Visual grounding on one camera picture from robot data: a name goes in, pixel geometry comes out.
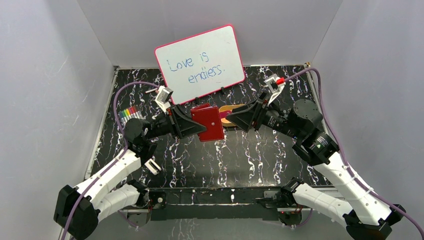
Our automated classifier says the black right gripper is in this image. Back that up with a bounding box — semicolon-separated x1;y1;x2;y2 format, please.
225;90;302;140

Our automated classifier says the red card holder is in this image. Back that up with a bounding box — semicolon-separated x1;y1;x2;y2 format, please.
190;103;231;142

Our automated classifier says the orange oval tray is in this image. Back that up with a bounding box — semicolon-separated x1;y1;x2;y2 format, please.
218;104;243;128

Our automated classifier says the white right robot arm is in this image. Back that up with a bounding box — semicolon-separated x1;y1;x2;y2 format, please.
226;93;403;240

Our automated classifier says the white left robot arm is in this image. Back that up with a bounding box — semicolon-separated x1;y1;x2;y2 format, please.
53;103;210;240

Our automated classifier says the red capped marker pen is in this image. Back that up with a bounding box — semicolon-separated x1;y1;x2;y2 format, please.
145;88;159;94

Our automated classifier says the pack of coloured markers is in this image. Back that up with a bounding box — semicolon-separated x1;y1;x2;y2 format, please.
118;105;143;127

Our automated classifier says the pink framed whiteboard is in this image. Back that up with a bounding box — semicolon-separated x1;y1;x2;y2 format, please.
154;24;246;104

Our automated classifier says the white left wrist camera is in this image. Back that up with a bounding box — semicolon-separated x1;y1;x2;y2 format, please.
155;85;174;112

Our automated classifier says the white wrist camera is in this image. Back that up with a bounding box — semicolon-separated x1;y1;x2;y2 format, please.
265;74;285;106
155;85;174;112

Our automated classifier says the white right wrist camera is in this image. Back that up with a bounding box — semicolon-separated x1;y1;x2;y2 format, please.
265;74;285;106

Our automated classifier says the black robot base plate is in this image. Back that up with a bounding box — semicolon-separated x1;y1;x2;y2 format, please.
117;187;314;226

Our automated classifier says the aluminium frame rail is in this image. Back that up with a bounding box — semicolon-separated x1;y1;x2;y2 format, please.
59;187;373;240

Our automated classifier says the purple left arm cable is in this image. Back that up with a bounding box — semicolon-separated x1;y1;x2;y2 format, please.
59;81;161;240

